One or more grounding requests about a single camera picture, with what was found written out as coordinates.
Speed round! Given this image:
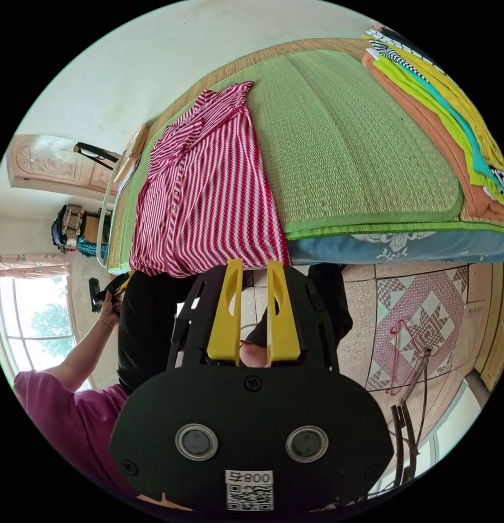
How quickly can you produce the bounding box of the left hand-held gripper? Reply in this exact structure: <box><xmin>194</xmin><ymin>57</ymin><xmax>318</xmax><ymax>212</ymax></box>
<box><xmin>88</xmin><ymin>272</ymin><xmax>131</xmax><ymax>313</ymax></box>

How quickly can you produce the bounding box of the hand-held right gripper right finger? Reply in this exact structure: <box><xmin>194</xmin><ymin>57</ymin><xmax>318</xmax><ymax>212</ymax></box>
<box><xmin>267</xmin><ymin>260</ymin><xmax>301</xmax><ymax>366</ymax></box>

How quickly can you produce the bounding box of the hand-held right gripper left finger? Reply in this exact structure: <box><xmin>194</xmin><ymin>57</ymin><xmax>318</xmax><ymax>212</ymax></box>
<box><xmin>206</xmin><ymin>258</ymin><xmax>244</xmax><ymax>366</ymax></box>

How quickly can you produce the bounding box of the person's left forearm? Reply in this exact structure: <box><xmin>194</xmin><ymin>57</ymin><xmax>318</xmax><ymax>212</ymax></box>
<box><xmin>42</xmin><ymin>318</ymin><xmax>115</xmax><ymax>394</ymax></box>

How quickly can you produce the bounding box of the red and white striped shirt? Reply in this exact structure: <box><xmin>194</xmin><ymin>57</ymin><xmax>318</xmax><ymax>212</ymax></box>
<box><xmin>129</xmin><ymin>81</ymin><xmax>292</xmax><ymax>279</ymax></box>

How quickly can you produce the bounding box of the person's left hand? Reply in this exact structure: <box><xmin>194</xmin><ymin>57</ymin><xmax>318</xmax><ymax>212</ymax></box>
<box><xmin>97</xmin><ymin>292</ymin><xmax>123</xmax><ymax>329</ymax></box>

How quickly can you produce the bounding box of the heap of bags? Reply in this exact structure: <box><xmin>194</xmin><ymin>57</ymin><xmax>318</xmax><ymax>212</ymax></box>
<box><xmin>51</xmin><ymin>204</ymin><xmax>112</xmax><ymax>259</ymax></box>

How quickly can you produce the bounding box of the window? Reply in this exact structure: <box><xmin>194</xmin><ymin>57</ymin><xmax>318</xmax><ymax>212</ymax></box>
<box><xmin>0</xmin><ymin>274</ymin><xmax>94</xmax><ymax>394</ymax></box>

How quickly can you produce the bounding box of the pink curtain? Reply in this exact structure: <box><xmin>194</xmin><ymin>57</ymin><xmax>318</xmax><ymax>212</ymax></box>
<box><xmin>0</xmin><ymin>253</ymin><xmax>71</xmax><ymax>281</ymax></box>

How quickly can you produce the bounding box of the red clothes hanger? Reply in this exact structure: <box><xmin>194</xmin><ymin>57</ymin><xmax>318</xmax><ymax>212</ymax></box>
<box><xmin>384</xmin><ymin>318</ymin><xmax>441</xmax><ymax>396</ymax></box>

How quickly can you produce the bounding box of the carved wooden door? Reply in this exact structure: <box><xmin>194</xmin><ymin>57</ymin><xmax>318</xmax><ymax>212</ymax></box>
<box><xmin>6</xmin><ymin>133</ymin><xmax>123</xmax><ymax>198</ymax></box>

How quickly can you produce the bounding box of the person's body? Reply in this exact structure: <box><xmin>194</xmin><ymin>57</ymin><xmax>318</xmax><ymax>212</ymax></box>
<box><xmin>13</xmin><ymin>263</ymin><xmax>355</xmax><ymax>512</ymax></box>

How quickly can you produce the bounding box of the bed with green woven mat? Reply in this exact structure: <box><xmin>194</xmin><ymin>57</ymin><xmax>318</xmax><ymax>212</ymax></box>
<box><xmin>96</xmin><ymin>38</ymin><xmax>504</xmax><ymax>275</ymax></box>

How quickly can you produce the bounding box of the wooden cupboard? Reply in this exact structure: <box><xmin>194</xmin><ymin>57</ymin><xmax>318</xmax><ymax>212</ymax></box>
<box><xmin>475</xmin><ymin>261</ymin><xmax>504</xmax><ymax>394</ymax></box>

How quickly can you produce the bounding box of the pile of clothes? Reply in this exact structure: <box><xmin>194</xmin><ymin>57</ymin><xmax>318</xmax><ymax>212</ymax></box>
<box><xmin>361</xmin><ymin>23</ymin><xmax>504</xmax><ymax>220</ymax></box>

